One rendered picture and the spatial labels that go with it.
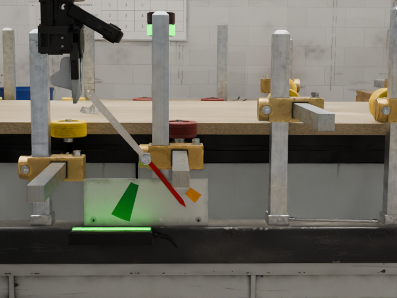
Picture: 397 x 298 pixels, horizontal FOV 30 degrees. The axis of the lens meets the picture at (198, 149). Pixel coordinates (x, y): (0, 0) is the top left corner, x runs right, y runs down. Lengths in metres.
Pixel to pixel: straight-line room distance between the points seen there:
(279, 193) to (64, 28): 0.56
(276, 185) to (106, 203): 0.36
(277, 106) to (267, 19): 7.22
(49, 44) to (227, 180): 0.58
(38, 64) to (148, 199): 0.36
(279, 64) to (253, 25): 7.19
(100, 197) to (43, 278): 0.23
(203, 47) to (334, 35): 1.52
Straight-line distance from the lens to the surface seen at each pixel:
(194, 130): 1.67
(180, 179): 1.28
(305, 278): 1.66
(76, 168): 1.56
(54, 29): 1.46
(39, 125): 1.57
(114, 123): 1.50
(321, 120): 1.29
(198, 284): 1.64
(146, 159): 1.52
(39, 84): 1.56
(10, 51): 2.69
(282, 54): 1.55
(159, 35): 1.54
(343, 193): 1.83
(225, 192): 1.79
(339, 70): 8.84
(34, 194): 1.31
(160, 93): 1.54
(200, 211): 1.57
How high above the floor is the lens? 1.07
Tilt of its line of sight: 8 degrees down
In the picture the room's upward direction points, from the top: straight up
